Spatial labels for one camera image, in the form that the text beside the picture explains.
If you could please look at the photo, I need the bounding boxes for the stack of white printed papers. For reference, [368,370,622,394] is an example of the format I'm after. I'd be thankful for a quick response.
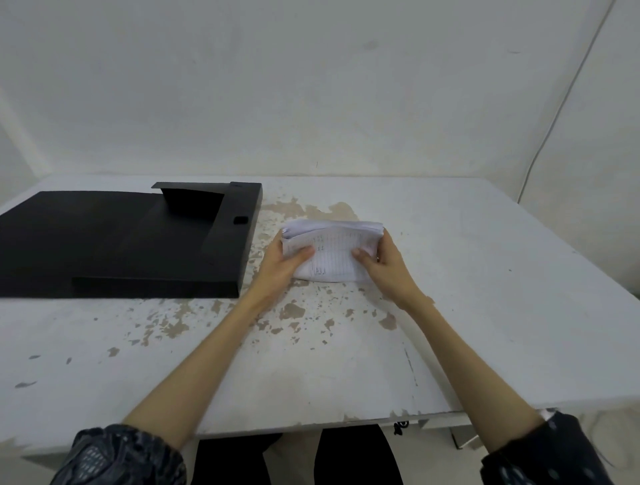
[280,219,385,284]

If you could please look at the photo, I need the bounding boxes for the person's right forearm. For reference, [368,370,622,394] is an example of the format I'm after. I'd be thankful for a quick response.
[404,295,617,485]

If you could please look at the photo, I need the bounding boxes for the person's left hand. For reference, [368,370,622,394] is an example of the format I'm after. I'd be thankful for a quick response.
[248,231,316,307]

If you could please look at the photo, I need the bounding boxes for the person's right hand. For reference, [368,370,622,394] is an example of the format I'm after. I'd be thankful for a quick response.
[352,227,426,311]

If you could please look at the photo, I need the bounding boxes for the person's left forearm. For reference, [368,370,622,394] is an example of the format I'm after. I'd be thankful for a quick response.
[50,289,264,485]

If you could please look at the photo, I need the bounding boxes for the black open file box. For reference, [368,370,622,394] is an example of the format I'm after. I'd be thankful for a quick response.
[0,181,263,300]

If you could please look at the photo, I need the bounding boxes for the person's dark trousers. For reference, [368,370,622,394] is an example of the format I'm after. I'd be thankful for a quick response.
[190,422,405,485]

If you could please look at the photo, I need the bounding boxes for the white wall cable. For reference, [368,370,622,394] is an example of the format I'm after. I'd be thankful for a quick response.
[517,0,617,204]

